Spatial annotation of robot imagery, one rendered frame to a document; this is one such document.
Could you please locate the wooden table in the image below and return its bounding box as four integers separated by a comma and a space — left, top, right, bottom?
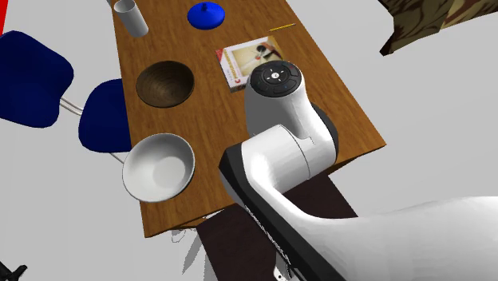
110, 0, 388, 239

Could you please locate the book with pale cover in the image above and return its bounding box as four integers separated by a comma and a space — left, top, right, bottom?
215, 35, 285, 93

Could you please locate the white bowl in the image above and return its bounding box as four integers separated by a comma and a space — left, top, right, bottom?
121, 133, 196, 204

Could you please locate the dark wooden bowl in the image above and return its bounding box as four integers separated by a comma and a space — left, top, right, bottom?
135, 60, 196, 109

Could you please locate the dark robot stand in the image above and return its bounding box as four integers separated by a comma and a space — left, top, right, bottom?
196, 175, 358, 281

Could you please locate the blue round lid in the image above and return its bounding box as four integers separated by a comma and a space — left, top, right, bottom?
187, 2, 226, 31

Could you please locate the white cup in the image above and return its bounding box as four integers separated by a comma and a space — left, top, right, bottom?
113, 0, 149, 38

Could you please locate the brown patterned furniture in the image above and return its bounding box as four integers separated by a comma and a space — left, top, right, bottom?
377, 0, 498, 57

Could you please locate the blue chair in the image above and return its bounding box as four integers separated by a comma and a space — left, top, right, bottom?
0, 30, 132, 164

